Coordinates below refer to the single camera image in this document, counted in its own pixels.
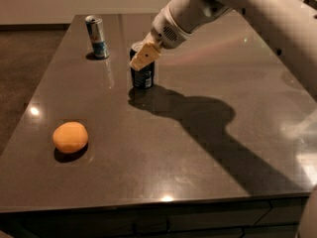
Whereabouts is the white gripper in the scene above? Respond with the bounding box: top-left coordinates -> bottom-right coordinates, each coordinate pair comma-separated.
130,4 -> 192,71

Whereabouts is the dark blue pepsi can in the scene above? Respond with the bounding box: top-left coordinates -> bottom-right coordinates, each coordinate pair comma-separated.
130,42 -> 155,89

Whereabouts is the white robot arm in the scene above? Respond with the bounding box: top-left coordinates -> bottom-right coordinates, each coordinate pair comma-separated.
130,0 -> 317,98

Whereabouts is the silver blue red bull can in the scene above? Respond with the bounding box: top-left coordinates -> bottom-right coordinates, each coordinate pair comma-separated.
85,15 -> 109,60

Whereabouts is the orange fruit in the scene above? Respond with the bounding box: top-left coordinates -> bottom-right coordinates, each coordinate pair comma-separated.
53,122 -> 88,154

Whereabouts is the dark drawer cabinet front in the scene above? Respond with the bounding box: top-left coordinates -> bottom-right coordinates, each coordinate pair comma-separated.
0,196 -> 308,238

